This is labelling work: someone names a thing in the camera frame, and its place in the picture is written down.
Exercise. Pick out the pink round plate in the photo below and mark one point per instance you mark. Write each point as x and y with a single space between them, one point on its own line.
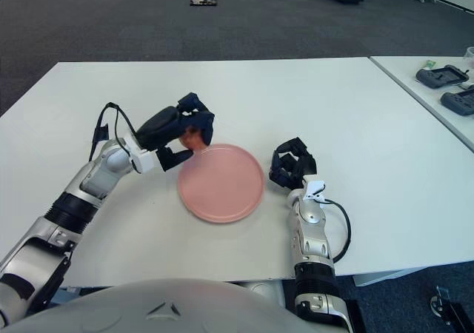
226 185

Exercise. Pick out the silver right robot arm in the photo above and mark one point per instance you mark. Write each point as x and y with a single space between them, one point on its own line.
312 216

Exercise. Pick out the grey robot torso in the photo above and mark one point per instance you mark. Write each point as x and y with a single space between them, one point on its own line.
166 318

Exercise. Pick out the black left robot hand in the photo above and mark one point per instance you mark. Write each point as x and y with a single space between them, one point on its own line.
159 127

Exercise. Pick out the grey metal table bracket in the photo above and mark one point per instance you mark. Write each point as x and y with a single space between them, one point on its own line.
70 288

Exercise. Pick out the white table frame beam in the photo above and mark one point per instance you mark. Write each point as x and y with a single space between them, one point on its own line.
372 277

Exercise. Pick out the dark flat item on floor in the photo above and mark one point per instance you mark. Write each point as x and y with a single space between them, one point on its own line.
203 2

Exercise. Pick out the red yellow apple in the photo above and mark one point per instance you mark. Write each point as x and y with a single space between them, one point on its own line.
192 140

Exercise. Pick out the green packet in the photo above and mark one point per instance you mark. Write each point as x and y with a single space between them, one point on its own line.
430 64

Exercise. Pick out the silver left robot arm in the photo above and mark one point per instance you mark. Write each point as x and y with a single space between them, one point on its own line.
92 177

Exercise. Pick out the grey handheld controller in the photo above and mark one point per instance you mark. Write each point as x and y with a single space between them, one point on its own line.
437 77
461 101

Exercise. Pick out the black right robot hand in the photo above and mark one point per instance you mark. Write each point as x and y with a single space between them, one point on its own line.
298 163

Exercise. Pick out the black caster wheel frame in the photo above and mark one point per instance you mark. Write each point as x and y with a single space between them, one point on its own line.
456 315

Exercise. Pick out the clear plastic container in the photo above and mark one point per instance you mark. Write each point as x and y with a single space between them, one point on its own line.
470 54

